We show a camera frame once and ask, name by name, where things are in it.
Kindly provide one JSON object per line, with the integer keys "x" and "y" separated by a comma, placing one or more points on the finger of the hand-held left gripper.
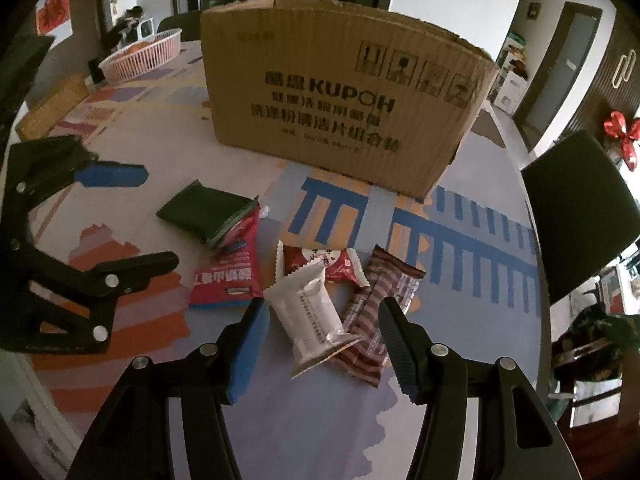
{"x": 112, "y": 175}
{"x": 145, "y": 267}

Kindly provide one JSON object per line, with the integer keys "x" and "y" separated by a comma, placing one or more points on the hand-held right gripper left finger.
{"x": 250, "y": 352}

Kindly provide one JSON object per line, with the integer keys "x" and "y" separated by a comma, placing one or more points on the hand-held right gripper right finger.
{"x": 400, "y": 355}

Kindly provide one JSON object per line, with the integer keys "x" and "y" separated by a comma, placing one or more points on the brown striped snack packet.
{"x": 360, "y": 360}
{"x": 395, "y": 280}

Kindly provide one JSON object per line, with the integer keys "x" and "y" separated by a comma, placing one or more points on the dark green snack packet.
{"x": 207, "y": 210}

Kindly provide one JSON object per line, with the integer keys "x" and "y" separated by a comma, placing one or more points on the red and white snack packet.
{"x": 320, "y": 257}

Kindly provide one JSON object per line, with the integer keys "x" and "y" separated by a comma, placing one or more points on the brown cardboard box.
{"x": 325, "y": 85}

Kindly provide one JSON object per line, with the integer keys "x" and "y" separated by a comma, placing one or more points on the woven tissue box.
{"x": 50, "y": 107}

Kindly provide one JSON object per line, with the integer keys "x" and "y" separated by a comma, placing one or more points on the patterned tablecloth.
{"x": 460, "y": 400}

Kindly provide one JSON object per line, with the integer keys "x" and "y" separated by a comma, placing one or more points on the small black container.
{"x": 96, "y": 71}

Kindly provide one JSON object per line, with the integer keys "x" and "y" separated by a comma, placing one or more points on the red and white door poster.
{"x": 54, "y": 9}

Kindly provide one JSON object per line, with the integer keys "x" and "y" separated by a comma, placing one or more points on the pink plastic basket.
{"x": 145, "y": 60}

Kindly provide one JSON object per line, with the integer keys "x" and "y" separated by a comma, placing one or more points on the pile of oranges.
{"x": 135, "y": 49}

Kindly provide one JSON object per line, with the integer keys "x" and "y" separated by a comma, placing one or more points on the black and white figurine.
{"x": 125, "y": 25}

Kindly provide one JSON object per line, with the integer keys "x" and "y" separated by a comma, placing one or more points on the dark upholstered chair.
{"x": 580, "y": 215}
{"x": 177, "y": 25}

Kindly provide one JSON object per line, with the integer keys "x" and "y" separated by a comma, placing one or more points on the wooden chair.
{"x": 595, "y": 360}

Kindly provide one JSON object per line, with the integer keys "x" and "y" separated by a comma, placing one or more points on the white storage box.
{"x": 509, "y": 91}

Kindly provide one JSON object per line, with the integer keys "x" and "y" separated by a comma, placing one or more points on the red ribbon bow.
{"x": 622, "y": 132}

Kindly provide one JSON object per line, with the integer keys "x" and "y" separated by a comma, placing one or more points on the brown interior door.
{"x": 560, "y": 75}

